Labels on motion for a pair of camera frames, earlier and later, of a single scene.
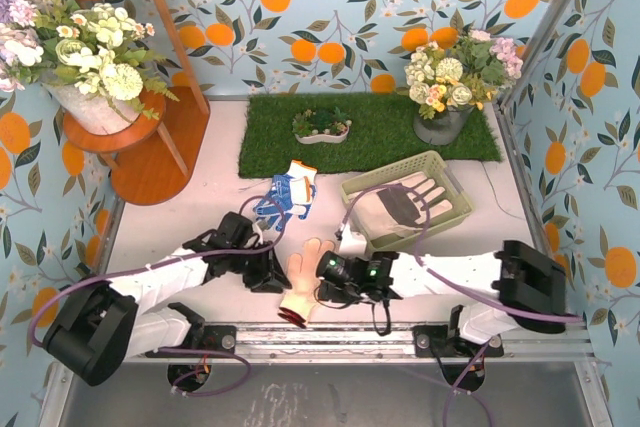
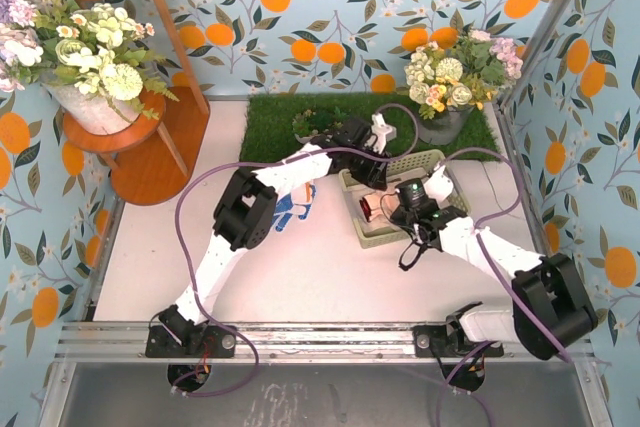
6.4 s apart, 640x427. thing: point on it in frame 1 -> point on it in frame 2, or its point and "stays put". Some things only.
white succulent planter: [330, 126] stays put
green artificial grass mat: [382, 131] stays put
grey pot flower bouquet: [454, 75] stays put
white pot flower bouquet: [93, 64] stays put
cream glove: [303, 277] -> [390, 202]
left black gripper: [270, 270] -> [373, 173]
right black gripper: [324, 272] -> [400, 212]
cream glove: [297, 300] -> [371, 206]
